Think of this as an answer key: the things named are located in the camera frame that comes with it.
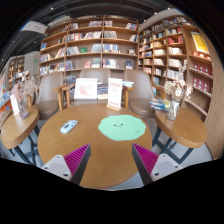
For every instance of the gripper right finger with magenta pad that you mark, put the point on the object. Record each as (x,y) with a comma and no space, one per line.
(151,166)

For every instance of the small white card sign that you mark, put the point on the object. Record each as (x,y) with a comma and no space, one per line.
(14,105)

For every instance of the dark book on chair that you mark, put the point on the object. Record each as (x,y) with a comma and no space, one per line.
(102,91)

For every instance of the large wooden bookshelf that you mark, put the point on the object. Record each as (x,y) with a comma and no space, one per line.
(95,41)

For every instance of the left brown leather armchair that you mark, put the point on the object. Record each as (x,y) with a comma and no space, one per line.
(50,95)

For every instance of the white framed picture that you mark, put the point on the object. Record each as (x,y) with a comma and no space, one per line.
(85,88)

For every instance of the glass vase with dried flowers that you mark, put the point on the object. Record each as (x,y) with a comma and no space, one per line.
(178,90)

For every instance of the left vase with pink flowers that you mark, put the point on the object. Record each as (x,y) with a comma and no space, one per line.
(22,90)

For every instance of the white sign on wooden stand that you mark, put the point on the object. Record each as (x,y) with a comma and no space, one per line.
(114,93)

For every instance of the right wooden bookshelf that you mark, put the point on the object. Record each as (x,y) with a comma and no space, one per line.
(165,44)

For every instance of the round wooden centre table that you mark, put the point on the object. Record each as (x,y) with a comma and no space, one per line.
(110,163)

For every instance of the stack of books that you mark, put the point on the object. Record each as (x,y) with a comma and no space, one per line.
(159,104)

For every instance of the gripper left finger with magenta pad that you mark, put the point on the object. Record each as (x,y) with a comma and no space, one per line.
(70,167)

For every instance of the green smiley mouse pad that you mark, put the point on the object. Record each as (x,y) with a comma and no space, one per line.
(122,127)

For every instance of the round wooden table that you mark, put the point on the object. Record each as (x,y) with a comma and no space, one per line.
(15,130)
(110,163)
(187,130)

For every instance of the round wooden right table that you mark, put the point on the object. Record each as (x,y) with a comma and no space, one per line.
(187,130)

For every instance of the round wooden left table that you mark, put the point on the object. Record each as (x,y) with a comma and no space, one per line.
(15,130)

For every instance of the right brown leather armchair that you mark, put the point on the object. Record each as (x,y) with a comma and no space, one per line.
(141,94)

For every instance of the white computer mouse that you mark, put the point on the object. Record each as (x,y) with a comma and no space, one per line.
(68,126)

